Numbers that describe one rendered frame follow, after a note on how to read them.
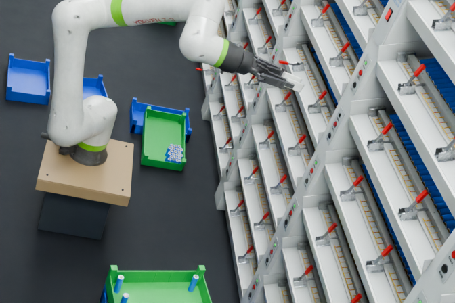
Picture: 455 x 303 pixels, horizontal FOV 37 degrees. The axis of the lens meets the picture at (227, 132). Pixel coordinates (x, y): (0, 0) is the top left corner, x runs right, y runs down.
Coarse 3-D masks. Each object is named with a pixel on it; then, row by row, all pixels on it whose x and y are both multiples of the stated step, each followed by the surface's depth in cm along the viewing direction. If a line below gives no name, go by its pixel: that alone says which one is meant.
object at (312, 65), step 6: (306, 48) 257; (306, 54) 253; (312, 60) 250; (312, 66) 247; (312, 72) 246; (318, 72) 243; (318, 78) 240; (312, 84) 240; (318, 84) 239; (324, 96) 232; (324, 102) 231; (330, 102) 228; (330, 108) 226; (330, 114) 226
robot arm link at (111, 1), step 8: (104, 0) 227; (112, 0) 225; (120, 0) 224; (104, 8) 226; (112, 8) 225; (120, 8) 223; (104, 16) 227; (112, 16) 226; (120, 16) 225; (104, 24) 229; (112, 24) 230; (120, 24) 228
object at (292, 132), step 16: (272, 96) 268; (288, 96) 256; (272, 112) 263; (288, 112) 258; (288, 128) 251; (304, 128) 247; (288, 144) 243; (304, 144) 241; (288, 160) 236; (304, 160) 235
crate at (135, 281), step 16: (112, 272) 200; (128, 272) 204; (144, 272) 206; (160, 272) 208; (176, 272) 210; (192, 272) 212; (112, 288) 197; (128, 288) 206; (144, 288) 208; (160, 288) 210; (176, 288) 212
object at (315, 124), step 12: (300, 36) 260; (288, 48) 262; (300, 48) 261; (288, 60) 255; (300, 60) 255; (288, 72) 254; (300, 72) 248; (324, 84) 242; (300, 96) 236; (312, 96) 236; (324, 108) 230; (312, 120) 225; (312, 132) 221
